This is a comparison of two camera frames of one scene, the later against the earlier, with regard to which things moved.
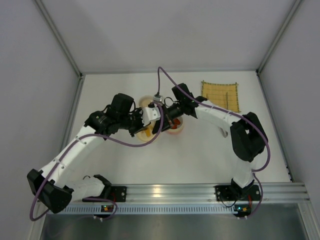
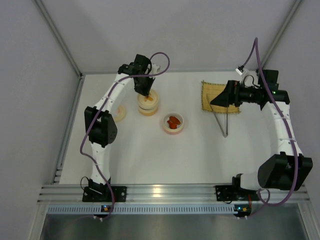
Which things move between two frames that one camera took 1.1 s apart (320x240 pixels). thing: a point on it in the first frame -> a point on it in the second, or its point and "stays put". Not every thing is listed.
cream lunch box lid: (147, 135) -> (148, 102)
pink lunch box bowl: (178, 128) stays put
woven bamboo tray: (225, 96) stays put
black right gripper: (164, 116) -> (231, 93)
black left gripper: (138, 122) -> (143, 86)
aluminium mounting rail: (285, 193) stays put
